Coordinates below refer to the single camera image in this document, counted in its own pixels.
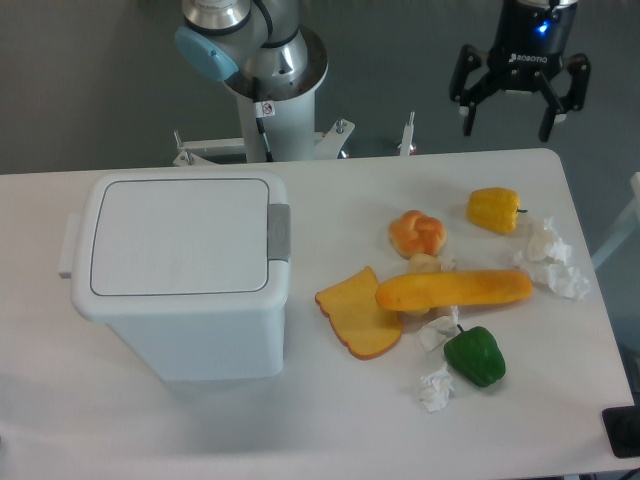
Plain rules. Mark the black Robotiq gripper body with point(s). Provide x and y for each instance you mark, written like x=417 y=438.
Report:
x=530 y=40

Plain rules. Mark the white plastic trash can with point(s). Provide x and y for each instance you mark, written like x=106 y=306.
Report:
x=189 y=267

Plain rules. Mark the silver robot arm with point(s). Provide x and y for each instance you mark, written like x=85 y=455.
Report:
x=258 y=46

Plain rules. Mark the yellow bell pepper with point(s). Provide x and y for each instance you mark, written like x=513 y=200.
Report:
x=495 y=209

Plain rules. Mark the knotted bread roll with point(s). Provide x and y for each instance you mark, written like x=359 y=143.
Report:
x=417 y=233

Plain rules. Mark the large crumpled white tissue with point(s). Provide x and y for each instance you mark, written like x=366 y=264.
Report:
x=548 y=260

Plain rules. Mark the small round bread bun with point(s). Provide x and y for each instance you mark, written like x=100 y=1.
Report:
x=423 y=263

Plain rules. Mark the long orange baguette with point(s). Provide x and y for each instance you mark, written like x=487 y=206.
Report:
x=412 y=292

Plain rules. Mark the crumpled tissue near baguette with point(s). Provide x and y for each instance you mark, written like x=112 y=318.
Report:
x=442 y=328

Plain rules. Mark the toast bread slice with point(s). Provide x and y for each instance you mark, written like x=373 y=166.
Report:
x=360 y=324

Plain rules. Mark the green bell pepper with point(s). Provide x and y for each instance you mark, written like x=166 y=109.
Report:
x=475 y=354

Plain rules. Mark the crumpled tissue at front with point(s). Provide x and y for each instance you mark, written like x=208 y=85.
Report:
x=435 y=389

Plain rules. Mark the black device at edge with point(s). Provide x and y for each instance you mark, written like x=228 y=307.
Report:
x=622 y=428

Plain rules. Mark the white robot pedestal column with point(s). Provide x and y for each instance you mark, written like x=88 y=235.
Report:
x=286 y=128

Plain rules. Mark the white metal base frame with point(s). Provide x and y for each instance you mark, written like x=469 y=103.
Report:
x=328 y=145

